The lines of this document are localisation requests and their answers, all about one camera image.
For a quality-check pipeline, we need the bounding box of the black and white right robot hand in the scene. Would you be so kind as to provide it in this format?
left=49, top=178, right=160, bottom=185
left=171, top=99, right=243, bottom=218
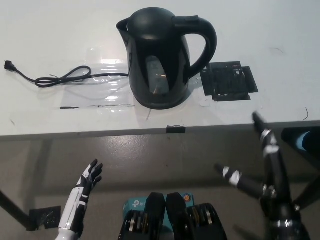
left=214, top=111, right=301, bottom=217

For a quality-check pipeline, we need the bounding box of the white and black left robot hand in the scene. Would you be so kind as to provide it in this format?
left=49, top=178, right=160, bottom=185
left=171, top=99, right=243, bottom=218
left=57, top=159, right=104, bottom=232

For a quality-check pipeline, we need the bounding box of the black electric kettle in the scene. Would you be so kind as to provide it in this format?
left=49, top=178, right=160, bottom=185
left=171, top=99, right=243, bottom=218
left=115, top=7, right=218, bottom=110

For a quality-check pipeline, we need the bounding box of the black table leg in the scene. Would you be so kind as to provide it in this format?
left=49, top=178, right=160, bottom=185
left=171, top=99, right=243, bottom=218
left=0, top=188, right=32, bottom=230
left=293, top=172, right=320, bottom=210

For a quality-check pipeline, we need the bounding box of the black floor tape patch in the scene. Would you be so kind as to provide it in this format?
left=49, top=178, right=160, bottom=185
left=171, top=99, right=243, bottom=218
left=26, top=205, right=62, bottom=231

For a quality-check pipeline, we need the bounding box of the black and blue object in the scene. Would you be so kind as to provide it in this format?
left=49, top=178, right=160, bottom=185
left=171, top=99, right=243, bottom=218
left=281, top=127, right=320, bottom=153

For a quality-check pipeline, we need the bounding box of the teal router box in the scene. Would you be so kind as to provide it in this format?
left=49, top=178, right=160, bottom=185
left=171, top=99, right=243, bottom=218
left=121, top=191, right=195, bottom=232

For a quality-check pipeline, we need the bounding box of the black tape square patch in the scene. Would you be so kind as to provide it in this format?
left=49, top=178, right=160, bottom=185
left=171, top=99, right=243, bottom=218
left=201, top=60, right=259, bottom=102

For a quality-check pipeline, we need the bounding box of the clear tape sheet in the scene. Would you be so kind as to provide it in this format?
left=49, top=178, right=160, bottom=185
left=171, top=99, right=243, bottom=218
left=53, top=46, right=137, bottom=110

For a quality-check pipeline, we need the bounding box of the small black tape piece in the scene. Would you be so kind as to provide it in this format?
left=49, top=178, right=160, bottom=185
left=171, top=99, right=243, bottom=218
left=166, top=124, right=187, bottom=134

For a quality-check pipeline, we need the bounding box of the black power cord with plug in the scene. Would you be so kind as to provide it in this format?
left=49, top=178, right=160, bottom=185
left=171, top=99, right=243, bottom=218
left=2, top=60, right=131, bottom=88

